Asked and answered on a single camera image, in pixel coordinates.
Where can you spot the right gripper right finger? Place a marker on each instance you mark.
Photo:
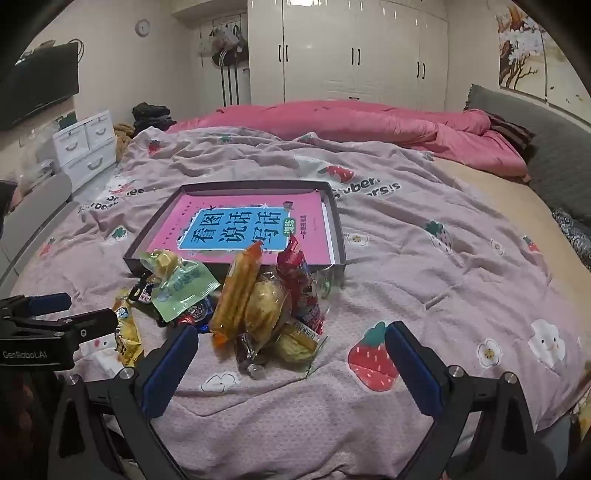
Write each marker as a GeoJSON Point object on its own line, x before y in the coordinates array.
{"type": "Point", "coordinates": [481, 428]}

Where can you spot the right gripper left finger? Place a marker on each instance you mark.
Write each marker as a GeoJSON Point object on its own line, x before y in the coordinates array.
{"type": "Point", "coordinates": [81, 446]}

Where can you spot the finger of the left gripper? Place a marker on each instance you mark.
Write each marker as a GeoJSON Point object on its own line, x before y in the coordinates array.
{"type": "Point", "coordinates": [33, 306]}
{"type": "Point", "coordinates": [83, 327]}

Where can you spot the yellow wafer bar packet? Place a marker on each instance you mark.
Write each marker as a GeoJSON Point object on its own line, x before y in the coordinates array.
{"type": "Point", "coordinates": [128, 341]}

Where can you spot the black green pea packet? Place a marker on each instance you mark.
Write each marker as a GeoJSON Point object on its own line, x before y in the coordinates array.
{"type": "Point", "coordinates": [142, 291]}

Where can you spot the green pouch with yellow cake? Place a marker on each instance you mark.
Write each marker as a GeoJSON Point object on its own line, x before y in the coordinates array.
{"type": "Point", "coordinates": [180, 283]}

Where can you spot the orange rice cracker packet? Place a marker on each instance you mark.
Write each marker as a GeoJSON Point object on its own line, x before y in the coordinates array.
{"type": "Point", "coordinates": [236, 289]}

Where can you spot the clear meat floss cake packet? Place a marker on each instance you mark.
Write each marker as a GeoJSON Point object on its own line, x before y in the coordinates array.
{"type": "Point", "coordinates": [267, 301]}

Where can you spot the clear nougat cracker packet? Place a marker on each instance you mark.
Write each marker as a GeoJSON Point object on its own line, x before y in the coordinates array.
{"type": "Point", "coordinates": [297, 345]}

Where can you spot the red candy tube packet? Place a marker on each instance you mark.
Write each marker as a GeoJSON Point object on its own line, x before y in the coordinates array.
{"type": "Point", "coordinates": [292, 268]}

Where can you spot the blue oreo packet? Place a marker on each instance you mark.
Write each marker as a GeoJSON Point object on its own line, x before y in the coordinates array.
{"type": "Point", "coordinates": [198, 315]}

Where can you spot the grey bench seat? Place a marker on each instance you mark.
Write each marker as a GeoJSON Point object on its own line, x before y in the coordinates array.
{"type": "Point", "coordinates": [31, 224]}

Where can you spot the small brown candy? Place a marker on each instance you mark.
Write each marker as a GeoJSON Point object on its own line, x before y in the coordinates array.
{"type": "Point", "coordinates": [251, 359]}

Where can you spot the white drawer cabinet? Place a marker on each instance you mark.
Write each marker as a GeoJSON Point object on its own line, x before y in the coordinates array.
{"type": "Point", "coordinates": [86, 148]}

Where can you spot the dark shallow box tray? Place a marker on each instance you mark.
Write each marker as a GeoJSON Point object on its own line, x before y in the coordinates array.
{"type": "Point", "coordinates": [132, 256]}

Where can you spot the pink Chinese workbook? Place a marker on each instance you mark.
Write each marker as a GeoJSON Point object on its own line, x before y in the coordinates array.
{"type": "Point", "coordinates": [212, 228]}

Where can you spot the patterned dark cloth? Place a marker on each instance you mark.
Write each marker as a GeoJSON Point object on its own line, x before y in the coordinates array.
{"type": "Point", "coordinates": [576, 236]}

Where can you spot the purple strawberry blanket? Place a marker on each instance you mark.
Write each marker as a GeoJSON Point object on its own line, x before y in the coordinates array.
{"type": "Point", "coordinates": [294, 382]}

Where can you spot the dark clothes pile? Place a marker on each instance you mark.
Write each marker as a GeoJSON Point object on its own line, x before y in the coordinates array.
{"type": "Point", "coordinates": [147, 115]}

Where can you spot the grey bed headboard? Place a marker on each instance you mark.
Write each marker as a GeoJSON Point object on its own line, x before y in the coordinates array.
{"type": "Point", "coordinates": [558, 157]}

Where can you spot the striped dark pillow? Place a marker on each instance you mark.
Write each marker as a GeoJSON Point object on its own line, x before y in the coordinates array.
{"type": "Point", "coordinates": [518, 136]}

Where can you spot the pink quilt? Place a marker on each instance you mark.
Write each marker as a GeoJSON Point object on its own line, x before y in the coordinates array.
{"type": "Point", "coordinates": [465, 137]}

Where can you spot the hanging bags on rack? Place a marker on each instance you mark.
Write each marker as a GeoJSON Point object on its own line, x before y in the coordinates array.
{"type": "Point", "coordinates": [225, 45]}

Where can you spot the white wardrobe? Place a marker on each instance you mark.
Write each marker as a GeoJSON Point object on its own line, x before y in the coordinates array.
{"type": "Point", "coordinates": [390, 52]}

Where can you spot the black wall television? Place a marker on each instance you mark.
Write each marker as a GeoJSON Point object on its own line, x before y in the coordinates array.
{"type": "Point", "coordinates": [41, 80]}

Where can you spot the round wall clock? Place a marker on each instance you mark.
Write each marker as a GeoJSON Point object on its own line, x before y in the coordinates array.
{"type": "Point", "coordinates": [142, 28]}

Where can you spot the tree wall painting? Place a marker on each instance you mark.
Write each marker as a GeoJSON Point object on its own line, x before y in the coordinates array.
{"type": "Point", "coordinates": [532, 63]}

